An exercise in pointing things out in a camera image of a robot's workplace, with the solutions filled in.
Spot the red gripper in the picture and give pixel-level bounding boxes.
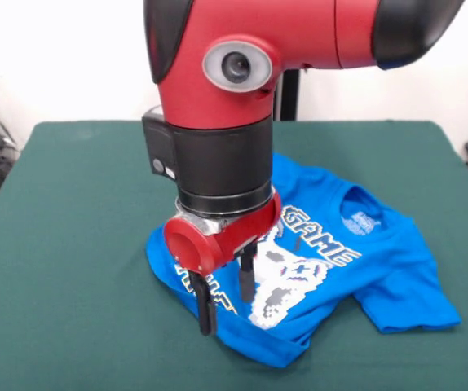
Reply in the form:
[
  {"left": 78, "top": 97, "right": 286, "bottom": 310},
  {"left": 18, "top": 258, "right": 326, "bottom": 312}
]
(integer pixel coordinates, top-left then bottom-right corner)
[{"left": 163, "top": 189, "right": 283, "bottom": 337}]

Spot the blue game-controller print t-shirt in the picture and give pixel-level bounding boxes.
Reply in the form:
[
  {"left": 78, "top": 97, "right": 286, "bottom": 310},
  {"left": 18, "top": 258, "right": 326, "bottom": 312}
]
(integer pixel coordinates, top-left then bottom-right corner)
[{"left": 144, "top": 152, "right": 462, "bottom": 370}]

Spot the dark green table cloth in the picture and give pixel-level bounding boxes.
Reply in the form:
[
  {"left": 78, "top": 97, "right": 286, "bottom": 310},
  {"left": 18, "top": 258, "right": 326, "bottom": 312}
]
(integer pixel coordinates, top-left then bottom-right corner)
[{"left": 0, "top": 120, "right": 468, "bottom": 391}]

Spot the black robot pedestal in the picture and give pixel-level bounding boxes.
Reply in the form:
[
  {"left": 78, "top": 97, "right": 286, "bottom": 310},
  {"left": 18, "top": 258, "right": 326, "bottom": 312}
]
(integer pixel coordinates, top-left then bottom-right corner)
[{"left": 272, "top": 68, "right": 302, "bottom": 121}]

